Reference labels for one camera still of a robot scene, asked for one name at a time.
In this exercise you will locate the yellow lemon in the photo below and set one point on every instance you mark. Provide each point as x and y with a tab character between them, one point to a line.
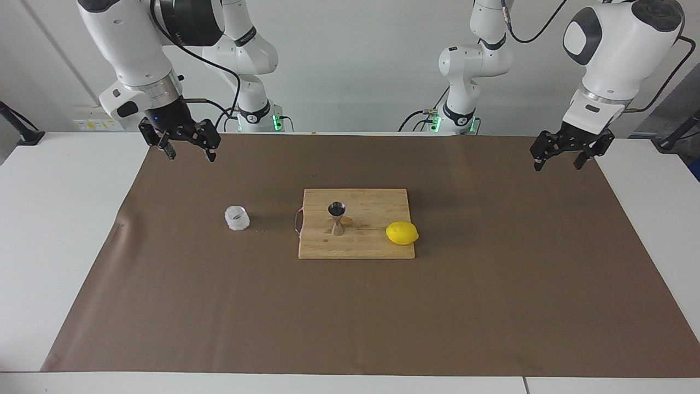
402	233

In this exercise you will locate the wooden cutting board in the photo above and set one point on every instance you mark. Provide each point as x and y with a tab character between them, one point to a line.
372	246

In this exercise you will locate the small clear glass cup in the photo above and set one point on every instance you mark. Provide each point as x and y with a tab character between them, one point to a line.
237	219

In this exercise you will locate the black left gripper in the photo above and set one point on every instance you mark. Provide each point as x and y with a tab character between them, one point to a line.
581	139

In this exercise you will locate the black camera stand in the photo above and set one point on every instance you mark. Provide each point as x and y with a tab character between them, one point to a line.
670	143
27	137

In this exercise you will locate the white wall socket box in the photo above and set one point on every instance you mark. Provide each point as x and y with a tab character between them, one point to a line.
98	117

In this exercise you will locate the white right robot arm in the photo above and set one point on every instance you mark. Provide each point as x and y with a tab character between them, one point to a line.
131	44

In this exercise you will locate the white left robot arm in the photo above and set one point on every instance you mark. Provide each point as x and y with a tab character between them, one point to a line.
618	54

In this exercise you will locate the steel double jigger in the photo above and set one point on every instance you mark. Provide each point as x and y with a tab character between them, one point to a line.
336	209

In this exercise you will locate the brown paper table mat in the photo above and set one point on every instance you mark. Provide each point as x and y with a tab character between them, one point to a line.
219	306

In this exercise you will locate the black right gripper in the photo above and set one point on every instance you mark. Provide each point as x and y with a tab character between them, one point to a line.
172	117

